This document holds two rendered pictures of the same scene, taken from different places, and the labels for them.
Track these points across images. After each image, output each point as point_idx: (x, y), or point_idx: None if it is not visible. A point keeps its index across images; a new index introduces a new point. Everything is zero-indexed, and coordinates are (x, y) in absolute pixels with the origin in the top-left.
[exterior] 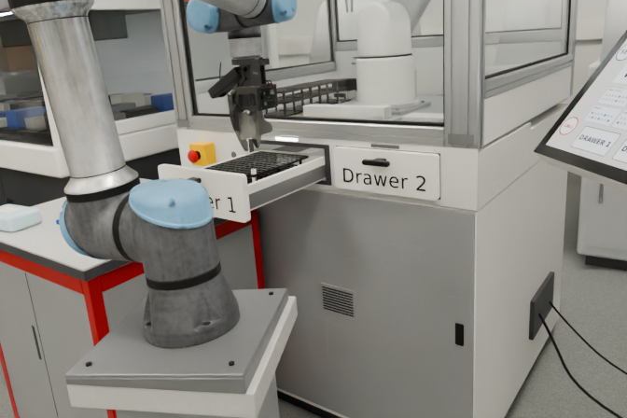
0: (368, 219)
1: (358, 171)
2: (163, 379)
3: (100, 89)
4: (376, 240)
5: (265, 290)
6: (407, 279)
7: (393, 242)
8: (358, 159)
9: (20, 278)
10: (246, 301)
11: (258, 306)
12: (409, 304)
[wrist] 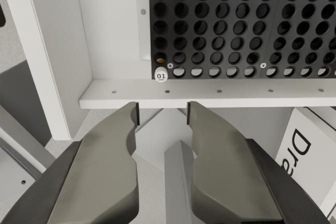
0: (267, 120)
1: (298, 165)
2: None
3: None
4: (254, 116)
5: (24, 174)
6: (235, 123)
7: (251, 133)
8: (312, 184)
9: None
10: (0, 175)
11: (3, 186)
12: (228, 111)
